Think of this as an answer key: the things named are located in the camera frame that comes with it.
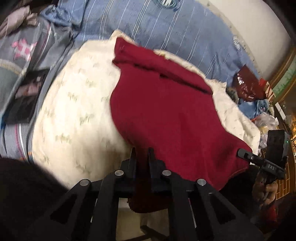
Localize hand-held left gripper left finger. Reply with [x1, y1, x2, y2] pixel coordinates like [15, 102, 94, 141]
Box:
[30, 147, 137, 241]

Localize green and gold wooden frame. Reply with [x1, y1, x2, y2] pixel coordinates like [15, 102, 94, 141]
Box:
[266, 46, 296, 105]

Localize person's right hand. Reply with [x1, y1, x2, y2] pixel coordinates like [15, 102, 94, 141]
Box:
[252, 173, 278, 207]

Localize blue crumpled cloth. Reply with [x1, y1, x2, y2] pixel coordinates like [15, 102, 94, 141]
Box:
[238, 99, 270, 120]

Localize pale pink cloth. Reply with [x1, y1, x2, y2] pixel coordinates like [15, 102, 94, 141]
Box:
[0, 6, 38, 35]

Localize red knit sweater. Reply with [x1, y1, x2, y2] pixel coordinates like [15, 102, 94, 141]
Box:
[110, 37, 253, 214]

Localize clear plastic bag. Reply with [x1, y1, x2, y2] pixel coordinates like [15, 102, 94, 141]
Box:
[253, 111, 281, 151]

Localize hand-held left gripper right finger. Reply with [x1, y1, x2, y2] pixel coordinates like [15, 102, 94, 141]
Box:
[148, 147, 264, 241]

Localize person's dark clothing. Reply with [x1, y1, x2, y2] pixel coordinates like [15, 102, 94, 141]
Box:
[0, 158, 72, 241]

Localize cream floral blanket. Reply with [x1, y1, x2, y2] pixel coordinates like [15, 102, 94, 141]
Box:
[31, 30, 262, 241]

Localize grey cloth with pink stars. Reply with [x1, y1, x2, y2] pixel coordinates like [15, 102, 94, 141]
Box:
[0, 17, 79, 163]

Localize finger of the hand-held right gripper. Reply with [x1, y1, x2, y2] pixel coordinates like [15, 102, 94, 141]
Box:
[236, 148, 257, 165]

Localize blue plaid quilt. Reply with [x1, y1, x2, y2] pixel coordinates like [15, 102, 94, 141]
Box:
[42, 0, 262, 88]

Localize dark red plastic bag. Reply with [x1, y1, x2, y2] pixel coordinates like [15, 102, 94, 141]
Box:
[232, 65, 266, 102]

